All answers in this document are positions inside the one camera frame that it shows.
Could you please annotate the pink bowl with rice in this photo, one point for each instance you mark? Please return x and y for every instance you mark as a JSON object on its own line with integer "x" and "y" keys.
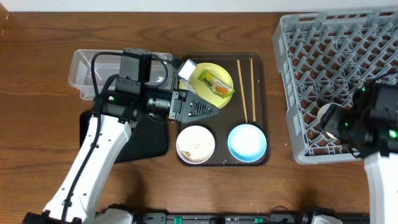
{"x": 195, "y": 145}

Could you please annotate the white napkin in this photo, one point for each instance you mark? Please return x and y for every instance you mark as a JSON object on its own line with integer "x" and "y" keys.
{"x": 184, "y": 85}

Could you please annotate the black waste tray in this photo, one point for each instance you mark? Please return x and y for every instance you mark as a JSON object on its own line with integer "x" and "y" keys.
{"x": 117, "y": 142}

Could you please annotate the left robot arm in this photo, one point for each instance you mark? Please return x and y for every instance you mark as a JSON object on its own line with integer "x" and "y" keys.
{"x": 77, "y": 198}

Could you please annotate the grey dishwasher rack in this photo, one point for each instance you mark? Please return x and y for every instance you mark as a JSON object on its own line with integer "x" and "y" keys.
{"x": 324, "y": 58}

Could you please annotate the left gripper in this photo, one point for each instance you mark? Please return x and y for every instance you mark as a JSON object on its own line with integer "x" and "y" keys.
{"x": 178, "y": 106}

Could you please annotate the green snack wrapper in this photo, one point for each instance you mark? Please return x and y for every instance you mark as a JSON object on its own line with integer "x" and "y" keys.
{"x": 215, "y": 84}

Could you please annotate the wooden chopstick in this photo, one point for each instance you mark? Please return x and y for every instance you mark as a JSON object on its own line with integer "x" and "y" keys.
{"x": 242, "y": 90}
{"x": 253, "y": 91}

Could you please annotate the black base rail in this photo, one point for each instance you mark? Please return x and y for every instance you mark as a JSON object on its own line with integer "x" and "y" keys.
{"x": 162, "y": 218}

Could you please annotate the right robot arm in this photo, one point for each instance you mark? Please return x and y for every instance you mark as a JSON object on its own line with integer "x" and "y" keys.
{"x": 370, "y": 127}

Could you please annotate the yellow plate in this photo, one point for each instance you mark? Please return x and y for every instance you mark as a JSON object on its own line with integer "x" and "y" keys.
{"x": 203, "y": 91}

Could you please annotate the clear plastic bin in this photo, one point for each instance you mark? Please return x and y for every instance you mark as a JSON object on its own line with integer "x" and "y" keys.
{"x": 102, "y": 71}

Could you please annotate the light blue bowl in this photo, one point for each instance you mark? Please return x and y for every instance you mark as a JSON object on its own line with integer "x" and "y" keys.
{"x": 247, "y": 143}

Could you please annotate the dark brown serving tray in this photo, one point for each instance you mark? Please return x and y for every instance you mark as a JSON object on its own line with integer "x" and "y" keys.
{"x": 232, "y": 114}

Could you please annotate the white cup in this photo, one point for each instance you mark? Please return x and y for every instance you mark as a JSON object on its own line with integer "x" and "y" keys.
{"x": 329, "y": 117}

